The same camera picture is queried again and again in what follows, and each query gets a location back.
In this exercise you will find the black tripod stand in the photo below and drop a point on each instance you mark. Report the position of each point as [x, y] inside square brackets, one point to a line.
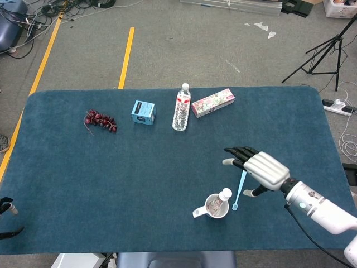
[338, 42]

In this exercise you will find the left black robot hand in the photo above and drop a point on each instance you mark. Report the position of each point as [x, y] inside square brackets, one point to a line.
[6, 199]

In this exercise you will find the light blue speaker box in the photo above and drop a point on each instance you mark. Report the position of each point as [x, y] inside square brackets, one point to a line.
[142, 111]

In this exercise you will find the floral pink box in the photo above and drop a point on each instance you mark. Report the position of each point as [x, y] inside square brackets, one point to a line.
[212, 103]

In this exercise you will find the blue grey machine base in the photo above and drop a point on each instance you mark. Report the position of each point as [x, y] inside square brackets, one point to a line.
[8, 30]

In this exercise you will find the clear plastic water bottle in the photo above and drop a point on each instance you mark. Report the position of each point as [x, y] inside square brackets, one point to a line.
[181, 117]

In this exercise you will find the white panel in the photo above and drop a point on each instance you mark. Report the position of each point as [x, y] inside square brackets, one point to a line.
[78, 261]

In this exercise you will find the grey shoe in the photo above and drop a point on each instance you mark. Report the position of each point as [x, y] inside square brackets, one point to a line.
[3, 143]

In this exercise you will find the white plastic basket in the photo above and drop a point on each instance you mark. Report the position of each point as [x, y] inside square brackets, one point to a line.
[332, 11]

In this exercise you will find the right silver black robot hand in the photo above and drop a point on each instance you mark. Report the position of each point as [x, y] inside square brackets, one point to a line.
[266, 170]

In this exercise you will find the blue table mat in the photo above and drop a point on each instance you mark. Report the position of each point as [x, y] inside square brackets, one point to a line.
[83, 181]

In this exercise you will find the aluminium profile rail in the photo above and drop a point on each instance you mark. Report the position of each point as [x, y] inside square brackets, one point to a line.
[251, 7]

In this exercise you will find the black metal bracket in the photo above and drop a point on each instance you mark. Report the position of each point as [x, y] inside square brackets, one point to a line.
[298, 9]

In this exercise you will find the black floor plate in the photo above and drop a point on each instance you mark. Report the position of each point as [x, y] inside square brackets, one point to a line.
[351, 166]

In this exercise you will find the floral toothpaste tube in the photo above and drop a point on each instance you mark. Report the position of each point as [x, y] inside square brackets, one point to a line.
[224, 194]

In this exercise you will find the light blue toothbrush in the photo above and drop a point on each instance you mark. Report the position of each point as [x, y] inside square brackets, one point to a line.
[240, 190]

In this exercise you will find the white power strip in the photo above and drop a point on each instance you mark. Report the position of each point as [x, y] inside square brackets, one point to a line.
[332, 107]

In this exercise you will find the red grape bunch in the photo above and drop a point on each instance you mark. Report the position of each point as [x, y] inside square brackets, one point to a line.
[100, 120]

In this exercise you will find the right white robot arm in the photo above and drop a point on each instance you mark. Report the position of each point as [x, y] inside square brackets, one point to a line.
[320, 206]

